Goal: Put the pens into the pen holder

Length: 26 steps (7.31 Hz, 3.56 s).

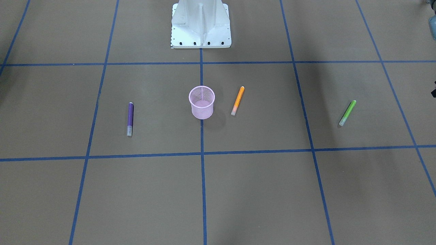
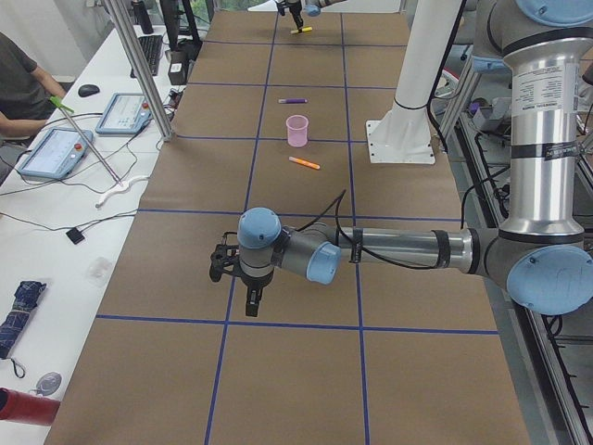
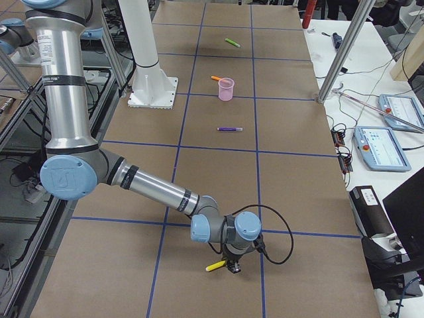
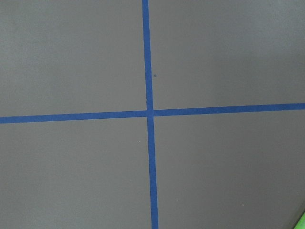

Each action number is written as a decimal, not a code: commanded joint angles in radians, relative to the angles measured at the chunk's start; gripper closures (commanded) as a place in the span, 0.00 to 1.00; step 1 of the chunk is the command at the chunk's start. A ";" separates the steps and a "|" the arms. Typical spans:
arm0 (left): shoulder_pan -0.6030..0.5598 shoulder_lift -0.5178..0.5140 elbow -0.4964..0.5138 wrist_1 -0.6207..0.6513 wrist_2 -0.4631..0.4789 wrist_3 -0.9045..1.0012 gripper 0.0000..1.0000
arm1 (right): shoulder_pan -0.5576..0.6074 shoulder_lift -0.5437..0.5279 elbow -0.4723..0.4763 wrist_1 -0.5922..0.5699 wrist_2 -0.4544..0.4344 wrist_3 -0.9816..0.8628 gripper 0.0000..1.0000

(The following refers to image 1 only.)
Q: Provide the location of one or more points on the purple highlighter pen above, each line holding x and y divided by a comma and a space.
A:
130, 119

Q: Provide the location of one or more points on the green highlighter pen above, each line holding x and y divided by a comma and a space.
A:
347, 113

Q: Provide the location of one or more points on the white pedestal column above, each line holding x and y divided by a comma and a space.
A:
200, 24

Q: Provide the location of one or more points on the orange highlighter pen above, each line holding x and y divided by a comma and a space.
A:
237, 101

